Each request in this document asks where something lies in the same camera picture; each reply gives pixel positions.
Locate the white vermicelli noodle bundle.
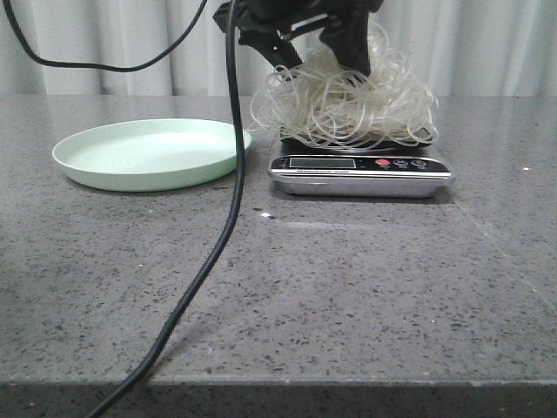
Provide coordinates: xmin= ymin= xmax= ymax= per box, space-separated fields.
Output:
xmin=250 ymin=23 xmax=438 ymax=152

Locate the white pleated curtain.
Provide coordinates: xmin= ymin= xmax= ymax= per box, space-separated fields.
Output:
xmin=1 ymin=1 xmax=556 ymax=96

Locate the black cable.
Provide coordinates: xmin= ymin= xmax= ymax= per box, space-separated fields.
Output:
xmin=2 ymin=0 xmax=245 ymax=418

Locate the black silver kitchen scale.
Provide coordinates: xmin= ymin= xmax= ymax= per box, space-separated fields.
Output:
xmin=268 ymin=128 xmax=455 ymax=199

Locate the light green round plate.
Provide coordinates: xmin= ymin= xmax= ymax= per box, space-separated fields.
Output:
xmin=52 ymin=118 xmax=236 ymax=192

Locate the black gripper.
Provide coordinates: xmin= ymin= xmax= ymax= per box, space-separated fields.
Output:
xmin=235 ymin=0 xmax=383 ymax=76

